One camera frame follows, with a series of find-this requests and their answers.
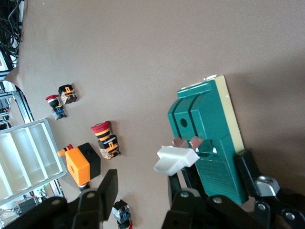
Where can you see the white compartment tray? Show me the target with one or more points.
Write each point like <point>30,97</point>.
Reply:
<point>28,155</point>

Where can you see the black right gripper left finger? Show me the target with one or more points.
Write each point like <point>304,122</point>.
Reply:
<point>108,190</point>

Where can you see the red button blue contact block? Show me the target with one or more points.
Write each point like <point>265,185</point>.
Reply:
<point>53,101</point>
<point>84,187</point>

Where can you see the red button black contact block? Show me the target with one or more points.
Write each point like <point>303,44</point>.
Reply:
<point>122,212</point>

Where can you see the red emergency stop orange block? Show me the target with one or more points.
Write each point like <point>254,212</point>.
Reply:
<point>107,140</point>

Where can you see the black electronics box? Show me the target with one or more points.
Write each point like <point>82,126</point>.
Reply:
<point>31,205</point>

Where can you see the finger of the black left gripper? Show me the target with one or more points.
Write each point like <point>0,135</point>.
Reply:
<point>193,181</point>
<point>247,171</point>

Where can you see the orange black button enclosure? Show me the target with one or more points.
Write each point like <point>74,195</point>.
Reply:
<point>78,167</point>

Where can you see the red orange emergency stop head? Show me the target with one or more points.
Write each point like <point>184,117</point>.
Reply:
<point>64,150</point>

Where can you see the orange black contact block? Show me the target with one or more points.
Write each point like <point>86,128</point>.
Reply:
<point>69,94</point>

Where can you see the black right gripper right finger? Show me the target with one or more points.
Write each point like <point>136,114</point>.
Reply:
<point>202,214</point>

